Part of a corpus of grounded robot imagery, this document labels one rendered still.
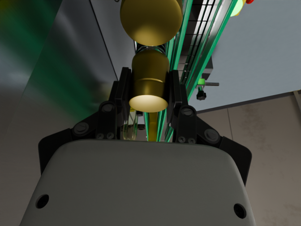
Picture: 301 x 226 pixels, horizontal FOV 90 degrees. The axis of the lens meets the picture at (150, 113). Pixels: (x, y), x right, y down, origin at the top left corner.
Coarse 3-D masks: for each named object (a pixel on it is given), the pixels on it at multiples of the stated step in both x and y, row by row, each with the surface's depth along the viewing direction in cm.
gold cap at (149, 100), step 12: (132, 60) 14; (144, 60) 12; (156, 60) 12; (168, 60) 14; (132, 72) 13; (144, 72) 12; (156, 72) 12; (168, 72) 14; (132, 84) 12; (144, 84) 11; (156, 84) 12; (168, 84) 13; (132, 96) 12; (144, 96) 11; (156, 96) 11; (168, 96) 13; (144, 108) 13; (156, 108) 13
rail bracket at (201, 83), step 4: (200, 80) 48; (204, 80) 48; (200, 84) 47; (204, 84) 47; (208, 84) 48; (212, 84) 48; (216, 84) 48; (196, 88) 49; (200, 88) 47; (200, 92) 46; (200, 96) 46; (204, 96) 46
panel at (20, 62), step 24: (0, 0) 12; (24, 0) 14; (48, 0) 17; (0, 24) 12; (24, 24) 14; (48, 24) 17; (0, 48) 12; (24, 48) 14; (0, 72) 12; (24, 72) 14; (0, 96) 12; (0, 120) 12; (0, 144) 12
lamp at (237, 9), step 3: (240, 0) 36; (237, 3) 36; (240, 3) 36; (237, 6) 36; (240, 6) 36; (234, 9) 37; (237, 9) 37; (240, 9) 37; (234, 12) 37; (237, 12) 38; (231, 15) 38
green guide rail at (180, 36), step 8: (184, 0) 30; (192, 0) 25; (184, 8) 28; (184, 16) 28; (184, 24) 29; (184, 32) 31; (176, 40) 39; (176, 48) 36; (176, 56) 37; (176, 64) 39; (160, 128) 110; (160, 136) 111
